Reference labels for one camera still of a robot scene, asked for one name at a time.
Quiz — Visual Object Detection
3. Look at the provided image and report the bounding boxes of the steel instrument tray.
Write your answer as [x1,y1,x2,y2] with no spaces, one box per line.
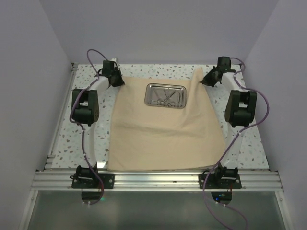
[144,83,187,109]

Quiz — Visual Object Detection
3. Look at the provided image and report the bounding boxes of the beige cloth wrap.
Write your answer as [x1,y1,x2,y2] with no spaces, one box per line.
[108,68,225,171]

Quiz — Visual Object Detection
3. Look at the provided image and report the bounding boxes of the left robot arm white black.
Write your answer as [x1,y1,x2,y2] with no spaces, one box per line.
[69,58,125,188]

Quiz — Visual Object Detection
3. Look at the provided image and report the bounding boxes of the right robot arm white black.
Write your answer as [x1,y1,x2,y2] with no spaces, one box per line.
[200,56,257,189]

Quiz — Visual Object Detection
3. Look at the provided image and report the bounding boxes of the steel surgical scissors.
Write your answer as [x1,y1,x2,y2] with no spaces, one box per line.
[158,90,175,106]

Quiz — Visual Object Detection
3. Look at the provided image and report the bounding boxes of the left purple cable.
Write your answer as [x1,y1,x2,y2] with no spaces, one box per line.
[79,49,118,206]

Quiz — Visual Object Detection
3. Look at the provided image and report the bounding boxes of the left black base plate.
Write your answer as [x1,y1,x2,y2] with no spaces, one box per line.
[70,173,115,189]

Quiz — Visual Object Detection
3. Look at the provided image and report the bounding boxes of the aluminium front rail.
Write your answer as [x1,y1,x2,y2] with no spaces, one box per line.
[30,169,283,192]

